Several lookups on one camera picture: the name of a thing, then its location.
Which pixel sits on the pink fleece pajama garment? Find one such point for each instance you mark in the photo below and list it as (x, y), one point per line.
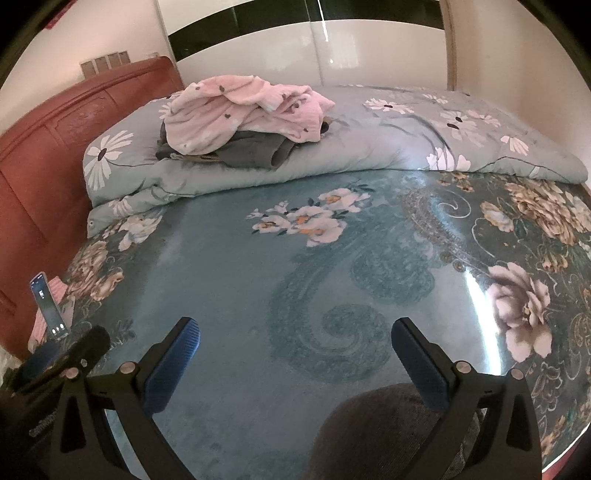
(221, 110)

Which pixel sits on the white glossy wardrobe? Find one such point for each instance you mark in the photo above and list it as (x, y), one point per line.
(258, 50)

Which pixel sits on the grey wall switch panel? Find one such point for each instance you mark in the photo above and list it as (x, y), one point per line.
(106, 62)

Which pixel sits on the light blue floral quilt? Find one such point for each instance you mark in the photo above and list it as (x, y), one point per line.
(369, 147)

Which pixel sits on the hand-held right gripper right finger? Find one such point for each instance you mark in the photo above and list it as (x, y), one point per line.
(420, 367)

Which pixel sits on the grey folded garment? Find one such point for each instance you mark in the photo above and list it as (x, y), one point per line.
(249, 150)

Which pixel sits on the smartphone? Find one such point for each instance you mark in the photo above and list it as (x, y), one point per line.
(48, 309)

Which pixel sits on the red-brown wooden headboard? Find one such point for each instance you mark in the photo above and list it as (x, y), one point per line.
(41, 161)

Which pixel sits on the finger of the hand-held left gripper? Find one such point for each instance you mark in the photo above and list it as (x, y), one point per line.
(92, 341)

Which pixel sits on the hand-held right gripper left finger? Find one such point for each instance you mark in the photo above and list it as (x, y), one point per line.
(173, 367)

